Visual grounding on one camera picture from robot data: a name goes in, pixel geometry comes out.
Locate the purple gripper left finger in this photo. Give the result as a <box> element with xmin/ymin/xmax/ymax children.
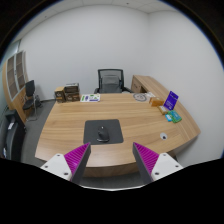
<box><xmin>41</xmin><ymin>143</ymin><xmax>91</xmax><ymax>184</ymax></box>

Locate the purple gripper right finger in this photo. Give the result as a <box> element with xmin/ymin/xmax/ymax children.
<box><xmin>132</xmin><ymin>142</ymin><xmax>182</xmax><ymax>184</ymax></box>

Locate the dark grey computer mouse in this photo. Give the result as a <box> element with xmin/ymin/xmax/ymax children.
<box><xmin>97</xmin><ymin>126</ymin><xmax>110</xmax><ymax>142</ymax></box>

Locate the dark grey mouse pad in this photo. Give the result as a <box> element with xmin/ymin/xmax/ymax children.
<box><xmin>83</xmin><ymin>119</ymin><xmax>123</xmax><ymax>145</ymax></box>

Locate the small blue box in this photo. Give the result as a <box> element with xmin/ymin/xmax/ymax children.
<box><xmin>165</xmin><ymin>114</ymin><xmax>172</xmax><ymax>122</ymax></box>

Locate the green box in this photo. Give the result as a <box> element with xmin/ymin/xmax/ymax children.
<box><xmin>168</xmin><ymin>110</ymin><xmax>182</xmax><ymax>123</ymax></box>

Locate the small tan box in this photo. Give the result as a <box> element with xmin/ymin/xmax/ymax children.
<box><xmin>157</xmin><ymin>106</ymin><xmax>168</xmax><ymax>115</ymax></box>

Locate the orange cardboard box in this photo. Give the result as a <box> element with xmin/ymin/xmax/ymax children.
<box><xmin>149</xmin><ymin>97</ymin><xmax>164</xmax><ymax>107</ymax></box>

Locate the black chair at left edge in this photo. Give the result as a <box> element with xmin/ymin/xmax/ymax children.
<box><xmin>0</xmin><ymin>110</ymin><xmax>26</xmax><ymax>162</ymax></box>

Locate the white green sticker sheet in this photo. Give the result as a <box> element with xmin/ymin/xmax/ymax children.
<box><xmin>80</xmin><ymin>94</ymin><xmax>100</xmax><ymax>102</ymax></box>

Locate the purple standing sign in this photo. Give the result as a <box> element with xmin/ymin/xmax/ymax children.
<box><xmin>164</xmin><ymin>91</ymin><xmax>179</xmax><ymax>110</ymax></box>

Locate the round grey coaster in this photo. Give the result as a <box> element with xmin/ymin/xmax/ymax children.
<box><xmin>133</xmin><ymin>93</ymin><xmax>147</xmax><ymax>102</ymax></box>

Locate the small brown box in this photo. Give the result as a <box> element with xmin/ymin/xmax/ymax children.
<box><xmin>54</xmin><ymin>87</ymin><xmax>66</xmax><ymax>103</ymax></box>

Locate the brown wooden organizer box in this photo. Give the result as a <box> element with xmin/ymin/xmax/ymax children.
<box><xmin>64</xmin><ymin>83</ymin><xmax>80</xmax><ymax>102</ymax></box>

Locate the black side chair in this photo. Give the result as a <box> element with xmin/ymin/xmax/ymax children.
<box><xmin>22</xmin><ymin>80</ymin><xmax>42</xmax><ymax>114</ymax></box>

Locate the grey mesh office chair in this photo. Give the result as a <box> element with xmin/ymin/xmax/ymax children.
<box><xmin>94</xmin><ymin>69</ymin><xmax>132</xmax><ymax>93</ymax></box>

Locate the wooden glass-door cabinet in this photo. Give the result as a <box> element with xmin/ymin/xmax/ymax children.
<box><xmin>2</xmin><ymin>51</ymin><xmax>31</xmax><ymax>122</ymax></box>

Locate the desk cable grommet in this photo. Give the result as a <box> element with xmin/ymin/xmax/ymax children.
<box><xmin>160</xmin><ymin>132</ymin><xmax>168</xmax><ymax>140</ymax></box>

